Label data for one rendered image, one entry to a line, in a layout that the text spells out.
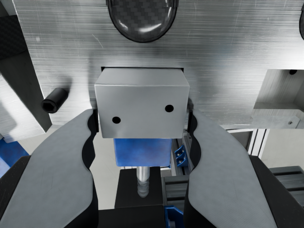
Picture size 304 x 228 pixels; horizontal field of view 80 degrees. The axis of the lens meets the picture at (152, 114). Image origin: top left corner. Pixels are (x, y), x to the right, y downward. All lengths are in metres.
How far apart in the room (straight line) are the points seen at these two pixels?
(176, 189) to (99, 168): 1.12
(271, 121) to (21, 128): 0.30
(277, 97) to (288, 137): 1.46
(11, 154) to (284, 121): 0.34
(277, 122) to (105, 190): 1.58
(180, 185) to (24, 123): 0.38
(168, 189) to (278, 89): 0.37
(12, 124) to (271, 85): 0.24
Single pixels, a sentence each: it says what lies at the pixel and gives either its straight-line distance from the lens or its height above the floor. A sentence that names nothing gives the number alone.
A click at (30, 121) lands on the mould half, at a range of 0.21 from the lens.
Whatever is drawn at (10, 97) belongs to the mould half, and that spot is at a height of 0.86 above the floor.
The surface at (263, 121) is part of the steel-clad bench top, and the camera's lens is 0.30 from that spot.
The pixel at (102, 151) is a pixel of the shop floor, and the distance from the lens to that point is 1.42.
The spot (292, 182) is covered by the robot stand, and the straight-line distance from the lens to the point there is 0.57.
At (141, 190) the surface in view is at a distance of 0.19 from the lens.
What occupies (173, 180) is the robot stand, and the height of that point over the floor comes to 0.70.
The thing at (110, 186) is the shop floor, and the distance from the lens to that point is 1.70.
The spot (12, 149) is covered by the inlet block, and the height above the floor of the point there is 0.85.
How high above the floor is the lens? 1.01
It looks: 58 degrees down
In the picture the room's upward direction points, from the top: 177 degrees clockwise
